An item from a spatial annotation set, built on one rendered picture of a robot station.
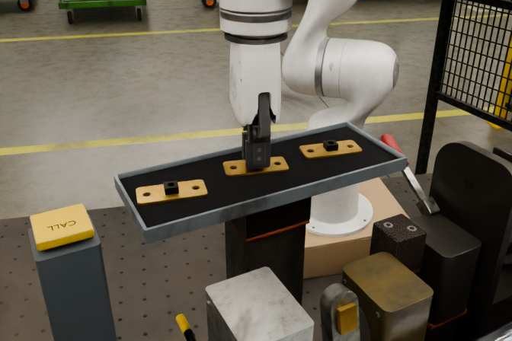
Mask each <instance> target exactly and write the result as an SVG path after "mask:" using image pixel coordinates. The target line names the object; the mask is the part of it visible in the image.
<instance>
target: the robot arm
mask: <svg viewBox="0 0 512 341"><path fill-rule="evenodd" d="M356 2H357V0H309V1H308V4H307V7H306V11H305V14H304V15H303V18H302V20H301V22H300V24H299V26H298V28H297V30H296V32H295V34H294V35H293V38H292V39H291V41H290V44H289V46H288V47H287V49H286V52H285V54H284V56H283V61H282V67H281V68H282V69H281V71H280V61H281V59H280V42H282V41H284V40H286V39H287V34H288V32H287V31H289V30H290V29H291V28H292V11H293V0H219V16H220V29H221V30H223V31H225V32H224V37H225V39H226V40H228V41H230V42H231V45H230V75H229V99H230V103H231V105H232V109H233V111H234V113H235V116H236V118H237V120H238V122H239V123H240V124H241V125H242V128H243V131H247V132H242V158H243V160H245V166H246V168H247V169H257V168H266V167H269V166H270V137H271V132H270V119H271V120H272V121H273V123H277V122H278V120H279V119H280V102H281V72H282V76H283V80H284V82H285V83H286V85H287V86H288V87H289V88H290V89H291V90H293V91H295V92H297V93H300V94H305V95H312V96H319V97H334V98H342V99H345V100H346V102H344V103H342V104H339V105H337V106H335V107H330V108H328V109H324V110H320V111H318V112H317V113H314V114H313V115H312V116H311V117H310V118H309V121H308V125H307V131H308V130H311V129H317V128H321V127H325V126H331V125H334V124H338V123H344V122H349V123H351V124H353V125H355V126H356V127H358V128H359V129H362V130H363V126H364V123H365V121H366V119H367V117H368V116H369V115H370V114H371V113H372V112H373V111H374V110H375V109H376V108H377V107H378V106H379V105H380V104H381V103H382V102H383V101H384V100H385V99H386V98H387V97H388V96H389V95H390V93H391V92H392V90H393V88H394V87H395V85H396V83H397V80H398V74H399V61H398V58H397V55H396V54H395V52H394V51H393V49H392V48H391V47H389V46H387V45H386V44H384V43H380V42H376V41H371V40H354V39H341V38H330V37H328V36H327V33H326V32H327V29H328V26H329V25H330V23H331V22H332V21H334V20H335V19H336V18H338V17H340V16H341V15H342V14H344V13H345V12H346V11H348V10H349V9H350V8H351V7H353V5H354V4H355V3H356ZM359 185H360V183H356V184H354V185H350V186H346V187H343V188H340V189H337V190H332V191H330V192H326V193H322V194H319V195H316V196H312V201H311V215H310V220H309V223H308V224H306V231H308V232H310V233H313V234H316V235H319V236H323V237H346V236H350V235H353V234H356V233H358V232H360V231H362V230H363V229H365V228H366V227H367V226H368V225H369V224H370V222H371V221H372V218H373V207H372V205H371V203H370V202H369V200H368V199H367V198H366V197H365V196H363V195H361V194H360V193H359Z"/></svg>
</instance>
